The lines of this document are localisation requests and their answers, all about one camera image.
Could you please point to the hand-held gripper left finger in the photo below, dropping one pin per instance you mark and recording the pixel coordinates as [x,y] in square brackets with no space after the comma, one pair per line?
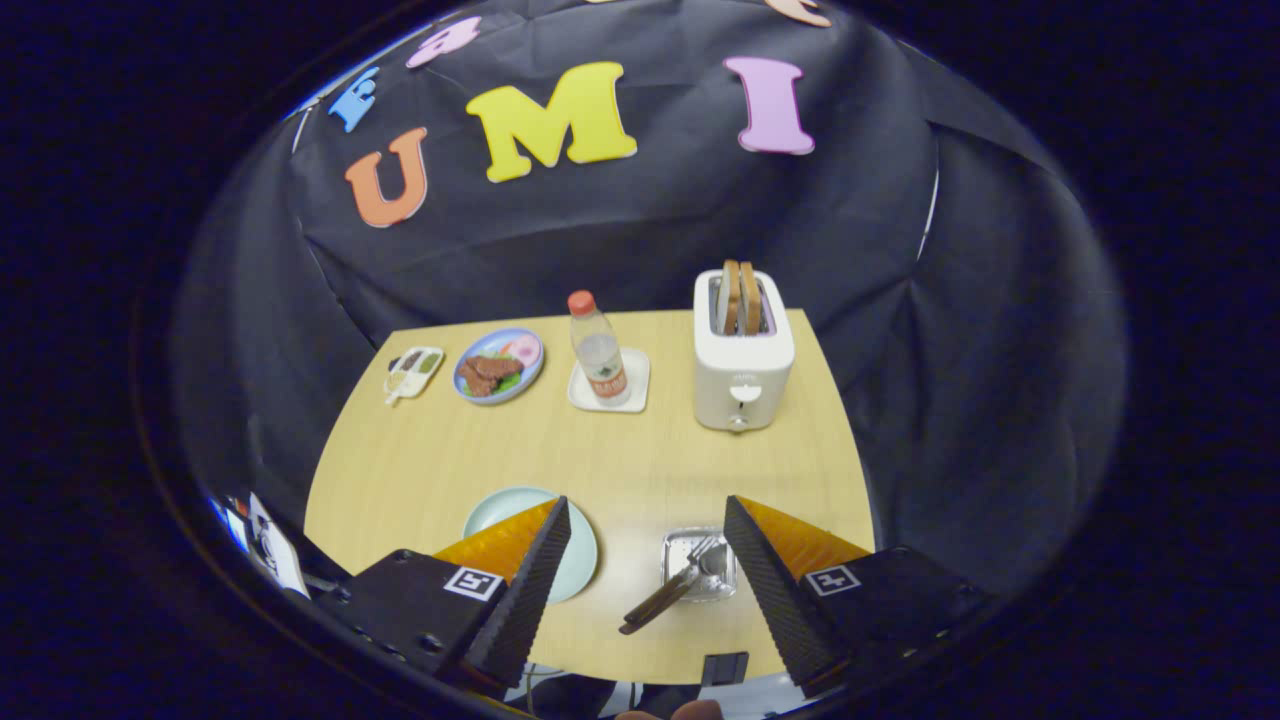
[525,595]

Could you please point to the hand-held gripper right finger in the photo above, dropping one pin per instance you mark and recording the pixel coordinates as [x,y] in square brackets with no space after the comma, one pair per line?
[775,590]

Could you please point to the pale green plate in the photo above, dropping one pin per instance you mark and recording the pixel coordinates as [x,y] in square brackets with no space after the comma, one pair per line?
[500,508]

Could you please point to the black table clamp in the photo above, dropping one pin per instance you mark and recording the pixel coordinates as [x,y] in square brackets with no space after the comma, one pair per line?
[724,668]

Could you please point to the square metal drain tray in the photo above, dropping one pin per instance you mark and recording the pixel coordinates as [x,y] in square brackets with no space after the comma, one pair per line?
[678,548]

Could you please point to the white toaster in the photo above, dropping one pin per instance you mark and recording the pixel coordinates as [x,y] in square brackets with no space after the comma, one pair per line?
[745,385]

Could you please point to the blue plate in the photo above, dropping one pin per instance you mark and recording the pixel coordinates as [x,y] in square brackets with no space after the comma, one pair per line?
[528,372]

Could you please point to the brown meat pieces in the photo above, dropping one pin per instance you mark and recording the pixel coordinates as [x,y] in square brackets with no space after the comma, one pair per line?
[488,375]

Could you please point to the white square coaster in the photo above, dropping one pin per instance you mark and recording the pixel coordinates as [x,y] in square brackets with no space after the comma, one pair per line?
[638,385]

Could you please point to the clear water bottle red cap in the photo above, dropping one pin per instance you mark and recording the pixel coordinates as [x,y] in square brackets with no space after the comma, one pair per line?
[600,360]

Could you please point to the white printed papers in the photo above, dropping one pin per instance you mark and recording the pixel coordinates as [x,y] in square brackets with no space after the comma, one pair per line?
[280,555]

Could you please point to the white divided sauce dish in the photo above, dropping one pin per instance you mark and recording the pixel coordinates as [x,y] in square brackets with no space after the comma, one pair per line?
[412,372]

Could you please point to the black backdrop cloth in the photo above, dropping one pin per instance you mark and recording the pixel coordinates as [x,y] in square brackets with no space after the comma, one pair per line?
[620,240]

